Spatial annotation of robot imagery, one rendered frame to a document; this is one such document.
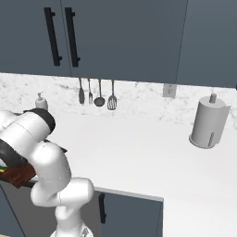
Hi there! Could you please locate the hanging slotted metal turner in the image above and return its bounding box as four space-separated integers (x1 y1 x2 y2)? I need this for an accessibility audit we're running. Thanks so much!
106 80 119 111

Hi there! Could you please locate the hanging metal peeler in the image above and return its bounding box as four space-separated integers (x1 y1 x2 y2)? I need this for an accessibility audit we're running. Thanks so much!
86 78 94 105

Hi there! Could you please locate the white soap dispenser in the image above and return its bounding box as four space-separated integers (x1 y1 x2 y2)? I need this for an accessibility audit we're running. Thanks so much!
34 92 49 112

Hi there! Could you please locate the hanging metal spatula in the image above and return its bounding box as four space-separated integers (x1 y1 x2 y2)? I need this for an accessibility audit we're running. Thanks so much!
78 77 86 106

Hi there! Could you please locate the white paper towel roll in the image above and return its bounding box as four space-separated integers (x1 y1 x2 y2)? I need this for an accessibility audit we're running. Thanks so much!
188 93 231 150

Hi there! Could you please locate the wall power socket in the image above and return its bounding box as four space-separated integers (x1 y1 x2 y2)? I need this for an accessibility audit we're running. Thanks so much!
162 82 178 99

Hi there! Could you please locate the grey dishwasher front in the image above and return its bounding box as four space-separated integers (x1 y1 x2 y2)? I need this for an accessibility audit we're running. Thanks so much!
0 180 103 237

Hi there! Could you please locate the black base cupboard handle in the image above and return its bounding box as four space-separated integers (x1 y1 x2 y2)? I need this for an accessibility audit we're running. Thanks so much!
98 193 107 225

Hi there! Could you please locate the hanging metal ladle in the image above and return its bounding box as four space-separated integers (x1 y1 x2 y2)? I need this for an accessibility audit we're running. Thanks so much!
93 79 106 107

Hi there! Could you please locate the dark blue base cupboard door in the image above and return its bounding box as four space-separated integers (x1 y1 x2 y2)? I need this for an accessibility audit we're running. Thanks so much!
98 191 164 237

